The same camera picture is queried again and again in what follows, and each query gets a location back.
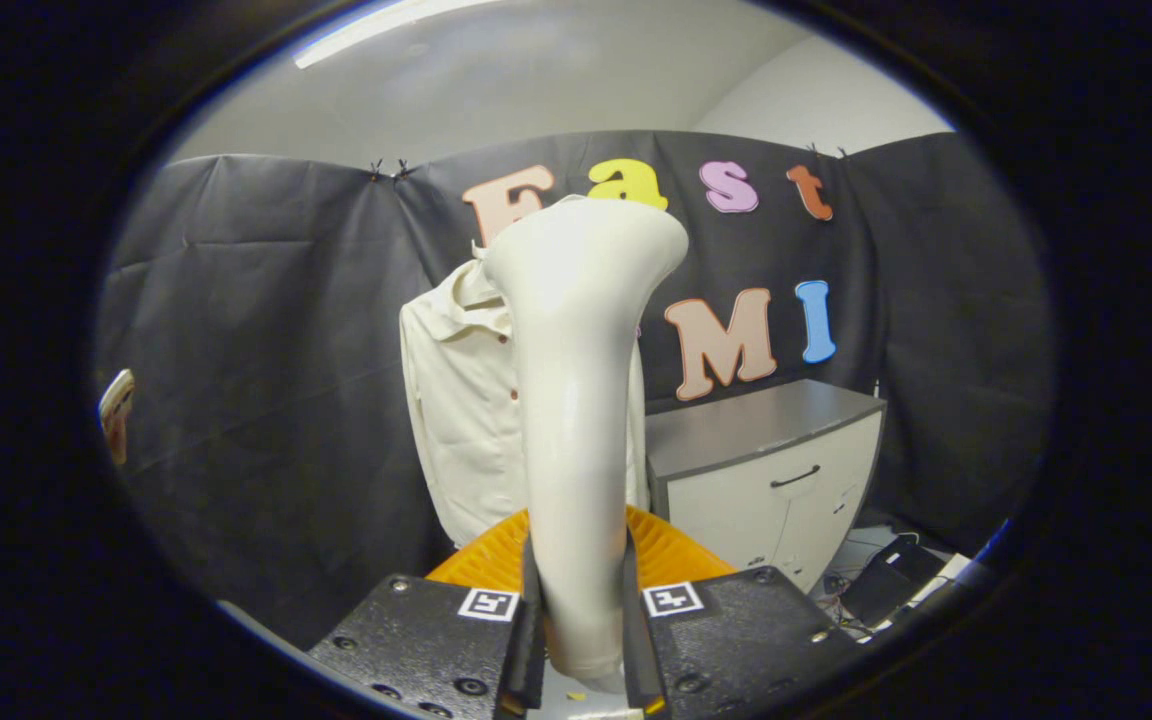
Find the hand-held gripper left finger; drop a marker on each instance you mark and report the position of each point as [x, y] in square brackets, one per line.
[436, 640]

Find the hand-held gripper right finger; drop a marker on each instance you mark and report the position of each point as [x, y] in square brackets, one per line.
[736, 635]

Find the cream button-up shirt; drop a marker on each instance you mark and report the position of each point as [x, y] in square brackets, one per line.
[461, 430]

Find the white garment steamer head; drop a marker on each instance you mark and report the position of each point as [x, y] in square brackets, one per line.
[576, 420]

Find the white cabinet with grey top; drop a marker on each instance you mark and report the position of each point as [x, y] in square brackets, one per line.
[786, 510]

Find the black flat device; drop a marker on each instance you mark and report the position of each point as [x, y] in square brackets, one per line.
[891, 580]

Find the ceiling light panel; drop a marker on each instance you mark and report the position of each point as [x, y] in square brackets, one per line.
[366, 28]

